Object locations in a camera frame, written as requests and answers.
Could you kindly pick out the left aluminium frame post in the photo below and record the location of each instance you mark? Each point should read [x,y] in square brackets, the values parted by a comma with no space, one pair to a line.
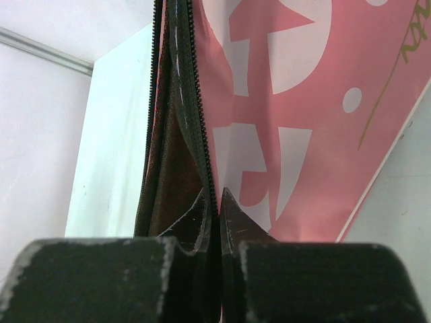
[42,51]

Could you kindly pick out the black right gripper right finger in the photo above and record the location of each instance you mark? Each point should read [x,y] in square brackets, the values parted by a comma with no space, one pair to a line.
[269,281]

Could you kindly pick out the pink racket bag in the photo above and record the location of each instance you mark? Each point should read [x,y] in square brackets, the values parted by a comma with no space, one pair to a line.
[293,106]

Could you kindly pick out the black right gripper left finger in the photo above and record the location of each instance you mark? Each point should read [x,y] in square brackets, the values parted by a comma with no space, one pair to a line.
[157,279]

